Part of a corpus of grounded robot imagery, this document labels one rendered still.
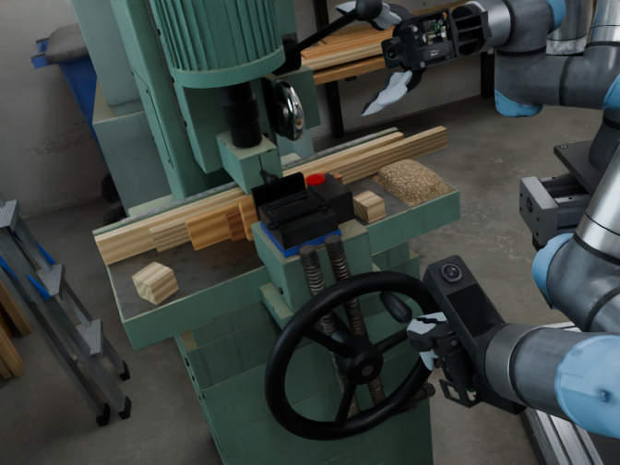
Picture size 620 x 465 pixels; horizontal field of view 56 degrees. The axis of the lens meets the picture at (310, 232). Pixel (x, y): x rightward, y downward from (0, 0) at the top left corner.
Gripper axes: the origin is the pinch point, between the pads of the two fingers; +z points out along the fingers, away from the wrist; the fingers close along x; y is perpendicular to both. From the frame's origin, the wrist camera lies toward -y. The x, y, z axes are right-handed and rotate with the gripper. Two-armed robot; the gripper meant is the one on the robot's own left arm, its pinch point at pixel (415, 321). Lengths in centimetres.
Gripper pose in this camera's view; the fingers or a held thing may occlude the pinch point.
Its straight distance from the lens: 78.5
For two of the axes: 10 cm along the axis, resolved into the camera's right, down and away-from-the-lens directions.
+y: 3.5, 9.3, 0.5
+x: 8.9, -3.5, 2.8
